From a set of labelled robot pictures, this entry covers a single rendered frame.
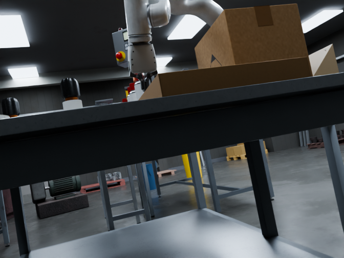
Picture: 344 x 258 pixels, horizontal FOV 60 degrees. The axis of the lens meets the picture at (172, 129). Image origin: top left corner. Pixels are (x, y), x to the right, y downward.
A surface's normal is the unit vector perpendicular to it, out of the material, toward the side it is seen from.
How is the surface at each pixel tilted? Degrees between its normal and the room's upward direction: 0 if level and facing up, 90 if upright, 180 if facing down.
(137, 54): 110
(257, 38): 90
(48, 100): 90
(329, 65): 90
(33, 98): 90
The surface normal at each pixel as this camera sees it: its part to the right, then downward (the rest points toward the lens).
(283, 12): 0.21, -0.11
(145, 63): 0.33, 0.29
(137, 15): 0.04, 0.26
